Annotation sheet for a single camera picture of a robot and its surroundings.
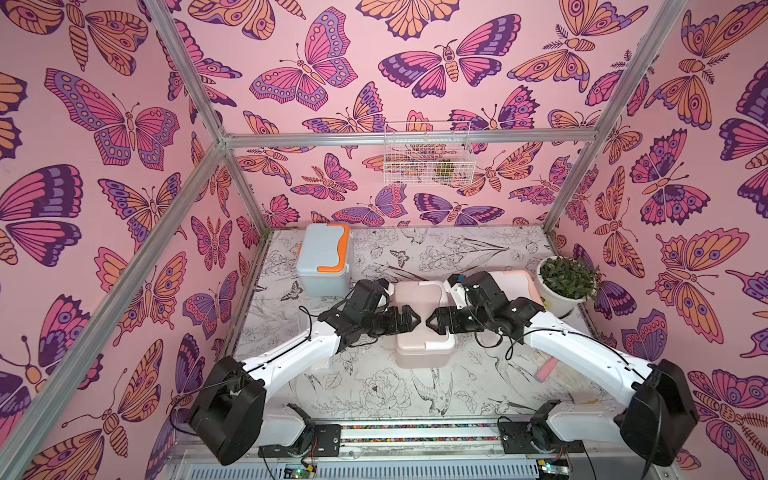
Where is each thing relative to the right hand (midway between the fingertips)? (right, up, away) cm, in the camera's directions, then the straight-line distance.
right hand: (439, 318), depth 80 cm
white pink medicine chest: (+23, +9, +5) cm, 25 cm away
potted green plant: (+36, +9, +3) cm, 37 cm away
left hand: (-7, -1, 0) cm, 7 cm away
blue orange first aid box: (-33, +16, +11) cm, 39 cm away
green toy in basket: (+4, +44, +15) cm, 47 cm away
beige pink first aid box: (-5, -6, -6) cm, 10 cm away
